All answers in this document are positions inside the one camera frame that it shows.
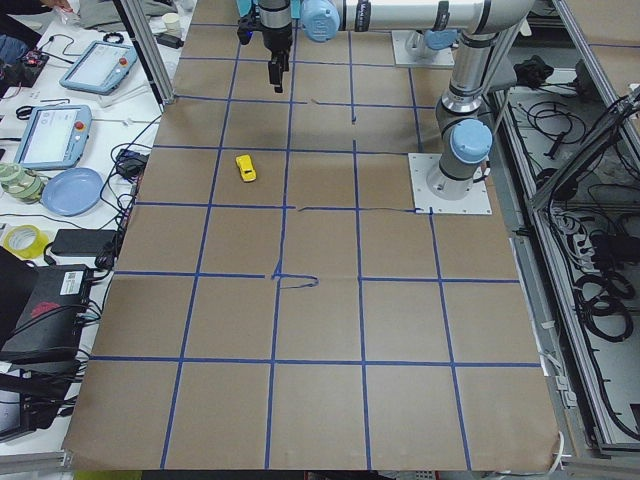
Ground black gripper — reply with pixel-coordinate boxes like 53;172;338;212
237;0;293;93

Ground yellow toy beetle car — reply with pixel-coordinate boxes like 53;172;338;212
235;154;257;183

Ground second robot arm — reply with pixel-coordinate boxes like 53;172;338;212
392;29;459;69

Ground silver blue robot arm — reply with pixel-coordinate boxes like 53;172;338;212
237;1;532;200

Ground white paper cup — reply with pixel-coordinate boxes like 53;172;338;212
162;12;181;37

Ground upper teach pendant tablet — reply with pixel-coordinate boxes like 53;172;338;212
59;41;138;95

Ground teach pendant tablet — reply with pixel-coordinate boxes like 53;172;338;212
14;105;93;171
59;41;138;95

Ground lower teach pendant tablet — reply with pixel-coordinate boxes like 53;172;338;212
14;105;93;171

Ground light blue plate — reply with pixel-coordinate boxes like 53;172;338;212
41;167;103;216

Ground black power adapter brick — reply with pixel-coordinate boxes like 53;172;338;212
50;229;116;257

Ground green masking tape rolls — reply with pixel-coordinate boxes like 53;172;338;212
1;163;46;204

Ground yellow tape roll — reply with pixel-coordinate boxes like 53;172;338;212
3;225;49;260

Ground black electronics box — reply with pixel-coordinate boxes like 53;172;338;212
1;261;90;365

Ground aluminium frame post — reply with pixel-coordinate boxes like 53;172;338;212
114;0;175;106

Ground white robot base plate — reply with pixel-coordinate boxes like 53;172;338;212
408;153;492;215

